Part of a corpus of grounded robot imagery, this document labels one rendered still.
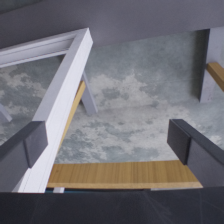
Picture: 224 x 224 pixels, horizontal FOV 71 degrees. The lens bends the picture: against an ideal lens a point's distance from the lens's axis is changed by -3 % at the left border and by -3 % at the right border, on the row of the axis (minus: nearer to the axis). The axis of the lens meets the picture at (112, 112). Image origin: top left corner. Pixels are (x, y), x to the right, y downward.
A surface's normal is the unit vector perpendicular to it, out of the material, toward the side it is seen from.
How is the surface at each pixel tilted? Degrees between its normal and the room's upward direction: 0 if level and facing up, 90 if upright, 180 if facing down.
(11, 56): 8
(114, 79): 0
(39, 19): 0
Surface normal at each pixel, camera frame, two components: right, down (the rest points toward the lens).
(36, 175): 0.97, -0.10
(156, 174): -0.21, -0.76
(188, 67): -0.10, 0.65
